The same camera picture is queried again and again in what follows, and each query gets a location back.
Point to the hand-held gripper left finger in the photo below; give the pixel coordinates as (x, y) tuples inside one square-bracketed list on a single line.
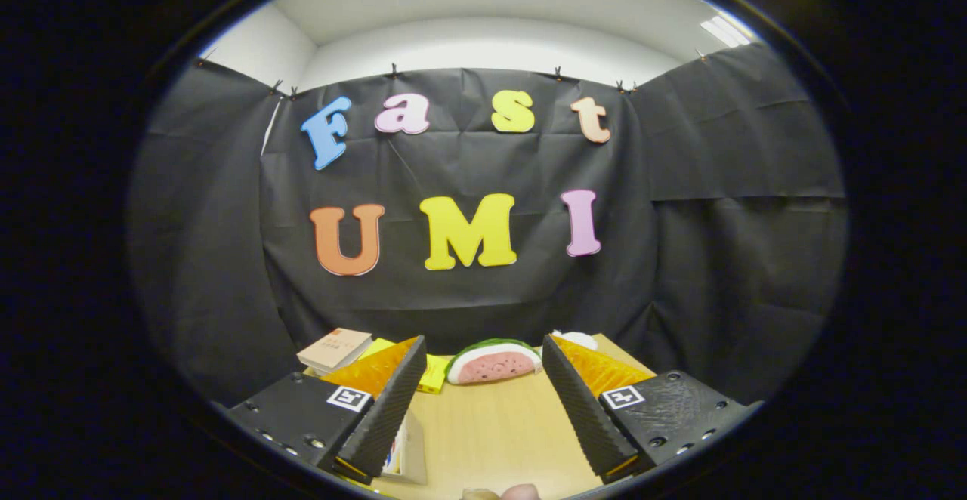
[(393, 402)]

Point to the yellow book with red circle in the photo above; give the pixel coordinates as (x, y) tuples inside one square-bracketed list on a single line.
[(434, 374)]

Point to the watermelon slice plush toy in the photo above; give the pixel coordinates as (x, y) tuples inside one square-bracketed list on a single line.
[(491, 368)]

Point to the white plush toy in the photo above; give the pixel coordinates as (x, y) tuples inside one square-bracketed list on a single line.
[(578, 339)]

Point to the cream storage box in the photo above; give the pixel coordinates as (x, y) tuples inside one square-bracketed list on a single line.
[(414, 447)]

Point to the row of black cloth clips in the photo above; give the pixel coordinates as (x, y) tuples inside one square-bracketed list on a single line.
[(393, 71)]

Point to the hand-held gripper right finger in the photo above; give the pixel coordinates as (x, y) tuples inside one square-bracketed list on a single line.
[(582, 409)]

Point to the small ceiling light panel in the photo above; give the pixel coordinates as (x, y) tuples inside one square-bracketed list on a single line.
[(725, 30)]

